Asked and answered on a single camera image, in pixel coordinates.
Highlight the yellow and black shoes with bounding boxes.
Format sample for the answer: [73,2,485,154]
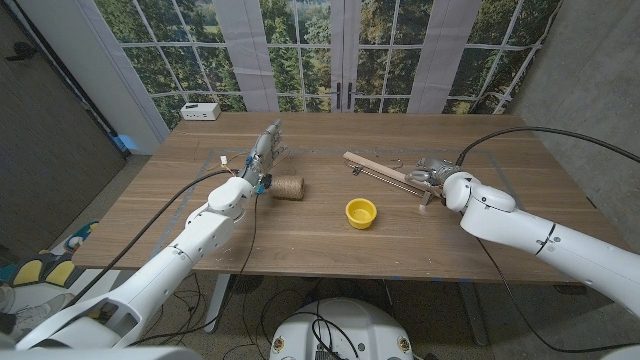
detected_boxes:
[0,254,76,289]

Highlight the long wooden stick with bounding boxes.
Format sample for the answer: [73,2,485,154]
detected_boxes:
[342,151,444,207]

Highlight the grey sneaker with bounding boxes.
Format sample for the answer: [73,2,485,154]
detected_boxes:
[0,292,76,341]

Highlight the white table leg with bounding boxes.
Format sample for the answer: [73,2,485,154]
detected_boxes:
[203,273,232,335]

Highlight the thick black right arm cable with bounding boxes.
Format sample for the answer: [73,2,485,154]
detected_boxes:
[454,125,640,166]

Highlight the white power strip box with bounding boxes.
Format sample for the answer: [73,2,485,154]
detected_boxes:
[180,102,222,122]

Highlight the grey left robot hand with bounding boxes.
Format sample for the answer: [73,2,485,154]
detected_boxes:
[238,118,289,195]

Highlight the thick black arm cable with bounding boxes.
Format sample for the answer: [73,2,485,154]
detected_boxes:
[454,125,640,166]
[64,168,236,307]

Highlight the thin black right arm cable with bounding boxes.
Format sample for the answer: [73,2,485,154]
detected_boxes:
[477,237,640,355]

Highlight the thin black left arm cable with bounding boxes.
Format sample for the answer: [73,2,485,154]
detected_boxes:
[132,193,261,346]

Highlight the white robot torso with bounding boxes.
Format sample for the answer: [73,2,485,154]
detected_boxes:
[268,297,415,360]

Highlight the printed forest window backdrop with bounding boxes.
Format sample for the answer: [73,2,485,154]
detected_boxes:
[94,0,561,129]

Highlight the thin metal wire hook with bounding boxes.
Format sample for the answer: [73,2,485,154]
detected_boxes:
[348,157,432,200]

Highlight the grey table leg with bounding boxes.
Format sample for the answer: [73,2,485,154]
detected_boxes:
[458,280,490,347]

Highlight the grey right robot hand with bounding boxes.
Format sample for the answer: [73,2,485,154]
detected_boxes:
[404,157,460,187]

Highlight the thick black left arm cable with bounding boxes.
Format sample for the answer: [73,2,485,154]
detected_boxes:
[64,168,236,307]

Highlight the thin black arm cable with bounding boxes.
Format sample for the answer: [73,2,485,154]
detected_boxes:
[132,193,261,346]
[477,237,640,355]

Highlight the small yellow cup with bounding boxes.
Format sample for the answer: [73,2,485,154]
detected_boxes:
[345,197,379,231]

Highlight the blue and white slipper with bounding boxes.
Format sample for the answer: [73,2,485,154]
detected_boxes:
[64,221,100,254]

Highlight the black torso cable loop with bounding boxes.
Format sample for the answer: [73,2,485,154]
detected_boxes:
[309,312,361,360]

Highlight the brown jute twine spool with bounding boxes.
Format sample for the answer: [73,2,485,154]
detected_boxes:
[269,174,306,202]

